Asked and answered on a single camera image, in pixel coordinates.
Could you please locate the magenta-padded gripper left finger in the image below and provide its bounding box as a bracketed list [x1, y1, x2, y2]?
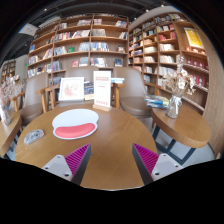
[42, 143, 92, 186]

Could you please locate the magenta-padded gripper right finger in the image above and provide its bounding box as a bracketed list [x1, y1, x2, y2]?
[132, 143, 184, 186]

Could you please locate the transparent computer mouse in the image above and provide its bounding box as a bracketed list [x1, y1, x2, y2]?
[23, 129, 45, 145]

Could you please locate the white mouse pad red rest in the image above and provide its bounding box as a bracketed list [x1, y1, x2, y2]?
[51, 108, 100, 140]

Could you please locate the round wooden side table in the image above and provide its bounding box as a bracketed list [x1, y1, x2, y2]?
[0, 109, 23, 158]
[150, 105, 212, 166]

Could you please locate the stack of colourful books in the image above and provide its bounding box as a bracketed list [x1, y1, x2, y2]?
[144, 94, 170, 110]

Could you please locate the brown padded wooden armchair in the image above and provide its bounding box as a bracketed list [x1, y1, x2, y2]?
[44, 65, 126, 110]
[9, 72, 51, 126]
[113, 66, 164, 118]

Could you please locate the white framed floral picture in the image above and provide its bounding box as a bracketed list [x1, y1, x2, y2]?
[58, 76, 86, 102]

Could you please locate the dark book with tan band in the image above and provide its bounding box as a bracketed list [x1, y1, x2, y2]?
[83, 81, 95, 101]

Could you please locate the white sign on wooden base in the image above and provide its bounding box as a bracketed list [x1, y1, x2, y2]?
[92, 70, 113, 112]

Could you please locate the teal book stack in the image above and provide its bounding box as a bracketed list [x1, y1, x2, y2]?
[110, 77, 126, 84]

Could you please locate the distant wooden bookshelf unit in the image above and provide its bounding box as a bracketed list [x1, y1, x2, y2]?
[0, 59, 17, 83]

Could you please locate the curved wooden bookshelf unit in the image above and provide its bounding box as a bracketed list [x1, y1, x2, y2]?
[128, 12, 210, 113]

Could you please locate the wide wooden bookshelf unit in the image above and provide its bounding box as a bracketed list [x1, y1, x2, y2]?
[26, 13, 130, 86]

